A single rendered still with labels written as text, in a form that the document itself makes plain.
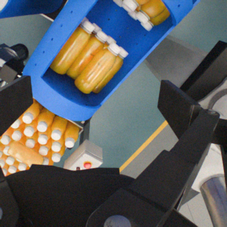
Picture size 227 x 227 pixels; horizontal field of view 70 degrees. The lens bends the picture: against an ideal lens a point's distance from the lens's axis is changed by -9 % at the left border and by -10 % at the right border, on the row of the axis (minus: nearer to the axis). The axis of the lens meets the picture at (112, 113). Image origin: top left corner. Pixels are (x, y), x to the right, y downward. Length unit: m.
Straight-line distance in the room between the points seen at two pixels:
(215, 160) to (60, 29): 0.61
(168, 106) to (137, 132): 2.00
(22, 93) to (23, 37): 1.65
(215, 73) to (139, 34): 0.33
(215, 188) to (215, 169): 0.07
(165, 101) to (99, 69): 0.41
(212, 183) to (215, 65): 0.42
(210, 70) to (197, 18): 1.18
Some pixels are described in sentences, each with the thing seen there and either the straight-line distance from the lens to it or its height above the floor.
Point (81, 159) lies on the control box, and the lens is 0.82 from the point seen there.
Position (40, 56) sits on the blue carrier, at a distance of 0.51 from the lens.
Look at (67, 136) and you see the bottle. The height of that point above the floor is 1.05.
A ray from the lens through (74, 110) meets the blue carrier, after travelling 0.51.
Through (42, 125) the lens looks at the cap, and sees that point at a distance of 0.75.
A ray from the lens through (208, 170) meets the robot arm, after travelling 0.64.
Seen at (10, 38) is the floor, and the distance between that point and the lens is 1.87.
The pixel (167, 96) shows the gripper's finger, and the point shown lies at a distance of 0.16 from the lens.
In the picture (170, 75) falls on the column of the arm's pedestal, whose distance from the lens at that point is 0.97.
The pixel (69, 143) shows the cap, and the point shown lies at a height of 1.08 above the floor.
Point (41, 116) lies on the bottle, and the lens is 0.78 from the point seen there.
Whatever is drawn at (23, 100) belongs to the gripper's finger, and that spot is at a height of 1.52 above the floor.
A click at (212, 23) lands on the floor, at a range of 1.98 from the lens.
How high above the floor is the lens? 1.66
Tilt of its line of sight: 58 degrees down
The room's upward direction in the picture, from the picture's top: 173 degrees clockwise
